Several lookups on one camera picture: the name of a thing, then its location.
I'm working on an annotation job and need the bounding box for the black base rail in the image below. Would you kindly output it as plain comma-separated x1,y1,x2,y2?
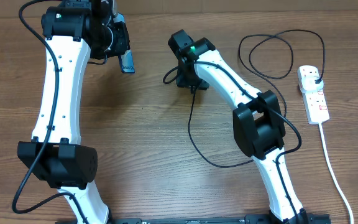
107,213,331,224

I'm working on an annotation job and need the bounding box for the white power strip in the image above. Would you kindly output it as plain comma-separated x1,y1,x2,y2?
297,65,329,124

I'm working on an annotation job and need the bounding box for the white charger plug adapter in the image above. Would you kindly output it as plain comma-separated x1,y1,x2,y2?
299,77,324,94

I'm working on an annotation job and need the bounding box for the white power strip cord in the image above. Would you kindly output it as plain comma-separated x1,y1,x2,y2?
317,123,355,224

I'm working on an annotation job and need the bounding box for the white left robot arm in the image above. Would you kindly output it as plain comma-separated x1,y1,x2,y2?
17,0,135,223

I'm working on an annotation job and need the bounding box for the Samsung Galaxy smartphone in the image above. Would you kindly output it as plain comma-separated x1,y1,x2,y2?
113,13,135,73

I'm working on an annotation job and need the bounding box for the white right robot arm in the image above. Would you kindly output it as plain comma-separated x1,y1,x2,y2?
168,30,308,223

